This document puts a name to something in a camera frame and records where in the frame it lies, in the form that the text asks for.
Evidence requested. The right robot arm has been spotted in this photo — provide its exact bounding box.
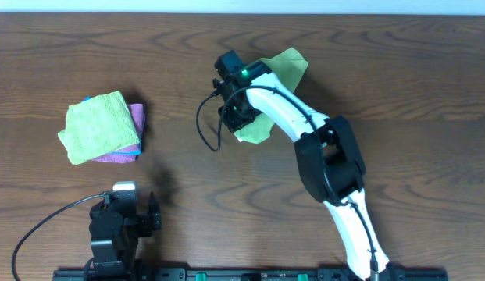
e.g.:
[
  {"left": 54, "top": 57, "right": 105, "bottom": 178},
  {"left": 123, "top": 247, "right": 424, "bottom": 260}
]
[{"left": 213, "top": 58, "right": 390, "bottom": 280}]

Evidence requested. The folded purple cloth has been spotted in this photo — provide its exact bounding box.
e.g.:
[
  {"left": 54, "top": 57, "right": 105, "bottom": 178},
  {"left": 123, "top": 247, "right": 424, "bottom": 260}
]
[{"left": 92, "top": 104, "right": 145, "bottom": 164}]

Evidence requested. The folded green cloth on stack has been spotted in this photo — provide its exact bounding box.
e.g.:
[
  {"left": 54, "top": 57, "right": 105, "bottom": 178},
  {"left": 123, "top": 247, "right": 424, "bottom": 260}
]
[{"left": 58, "top": 91, "right": 140, "bottom": 165}]

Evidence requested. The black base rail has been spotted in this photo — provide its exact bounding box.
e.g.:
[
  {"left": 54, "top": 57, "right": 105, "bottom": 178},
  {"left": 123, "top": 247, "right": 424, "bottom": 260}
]
[{"left": 52, "top": 267, "right": 448, "bottom": 281}]

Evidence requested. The left black camera cable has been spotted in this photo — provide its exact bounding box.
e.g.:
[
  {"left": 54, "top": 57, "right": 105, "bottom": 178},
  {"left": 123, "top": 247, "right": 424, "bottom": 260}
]
[{"left": 11, "top": 194, "right": 110, "bottom": 281}]

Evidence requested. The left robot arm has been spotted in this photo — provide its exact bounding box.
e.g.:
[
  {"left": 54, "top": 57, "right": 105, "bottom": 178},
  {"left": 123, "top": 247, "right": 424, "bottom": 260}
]
[{"left": 83, "top": 190, "right": 162, "bottom": 280}]

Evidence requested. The folded blue cloth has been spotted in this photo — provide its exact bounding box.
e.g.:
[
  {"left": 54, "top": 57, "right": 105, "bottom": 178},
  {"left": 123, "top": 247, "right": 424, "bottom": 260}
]
[{"left": 79, "top": 91, "right": 144, "bottom": 160}]

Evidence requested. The green microfiber cloth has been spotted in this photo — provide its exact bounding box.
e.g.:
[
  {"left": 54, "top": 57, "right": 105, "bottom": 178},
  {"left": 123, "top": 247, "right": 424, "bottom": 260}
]
[{"left": 234, "top": 48, "right": 309, "bottom": 144}]

